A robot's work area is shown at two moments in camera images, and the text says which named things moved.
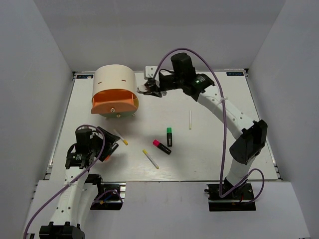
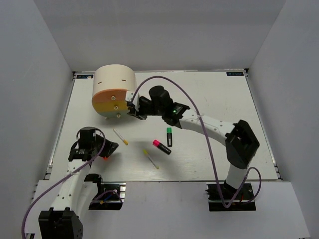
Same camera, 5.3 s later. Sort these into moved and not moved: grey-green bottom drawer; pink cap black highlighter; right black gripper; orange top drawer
Moved: right black gripper; orange top drawer
Not moved: grey-green bottom drawer; pink cap black highlighter
